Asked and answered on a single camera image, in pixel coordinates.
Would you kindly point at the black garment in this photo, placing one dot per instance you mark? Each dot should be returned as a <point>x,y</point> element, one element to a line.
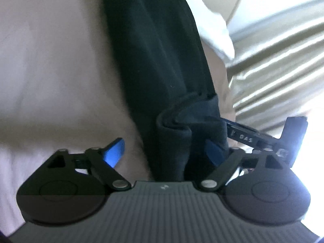
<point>151,55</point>

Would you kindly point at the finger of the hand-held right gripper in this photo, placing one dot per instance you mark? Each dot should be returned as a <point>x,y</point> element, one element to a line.
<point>235,123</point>

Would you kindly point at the white folded garment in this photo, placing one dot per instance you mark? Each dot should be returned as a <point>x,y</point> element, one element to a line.
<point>215,30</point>

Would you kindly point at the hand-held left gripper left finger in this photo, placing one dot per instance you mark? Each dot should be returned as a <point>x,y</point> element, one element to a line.
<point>115,151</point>

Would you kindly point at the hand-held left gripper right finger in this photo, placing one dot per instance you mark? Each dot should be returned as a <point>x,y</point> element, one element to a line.
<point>215,154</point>

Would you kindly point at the golden satin curtain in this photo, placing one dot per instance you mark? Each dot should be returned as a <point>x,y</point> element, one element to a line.
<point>278,68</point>

